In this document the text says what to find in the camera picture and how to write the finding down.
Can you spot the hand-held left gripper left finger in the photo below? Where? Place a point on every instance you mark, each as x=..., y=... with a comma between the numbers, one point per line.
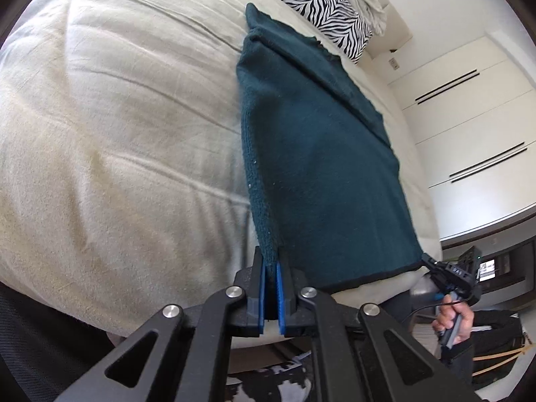
x=261, y=301

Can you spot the wall socket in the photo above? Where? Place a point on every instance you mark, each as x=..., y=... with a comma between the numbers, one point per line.
x=393, y=65

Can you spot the lit screen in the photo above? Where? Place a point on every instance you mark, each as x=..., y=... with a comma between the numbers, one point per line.
x=487, y=269

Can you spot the zebra print pillow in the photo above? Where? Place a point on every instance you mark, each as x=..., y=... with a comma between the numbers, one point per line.
x=322, y=6

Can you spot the bed with cream sheet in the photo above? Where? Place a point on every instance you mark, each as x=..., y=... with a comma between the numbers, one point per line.
x=117, y=142

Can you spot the person's right forearm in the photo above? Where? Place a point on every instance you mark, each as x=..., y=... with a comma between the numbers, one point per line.
x=458, y=364

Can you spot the black bag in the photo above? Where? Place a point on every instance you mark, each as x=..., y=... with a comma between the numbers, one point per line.
x=498, y=343

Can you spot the person's right hand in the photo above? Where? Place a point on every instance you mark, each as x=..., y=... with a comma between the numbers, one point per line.
x=465, y=322

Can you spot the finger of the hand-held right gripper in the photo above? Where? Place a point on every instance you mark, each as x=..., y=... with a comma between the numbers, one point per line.
x=429, y=259

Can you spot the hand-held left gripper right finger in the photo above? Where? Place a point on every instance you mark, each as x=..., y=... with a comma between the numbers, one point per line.
x=280, y=301

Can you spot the black and white cowhide rug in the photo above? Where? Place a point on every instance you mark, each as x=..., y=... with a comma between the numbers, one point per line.
x=272, y=379

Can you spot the dark teal knit garment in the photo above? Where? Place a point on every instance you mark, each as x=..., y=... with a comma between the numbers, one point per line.
x=318, y=167

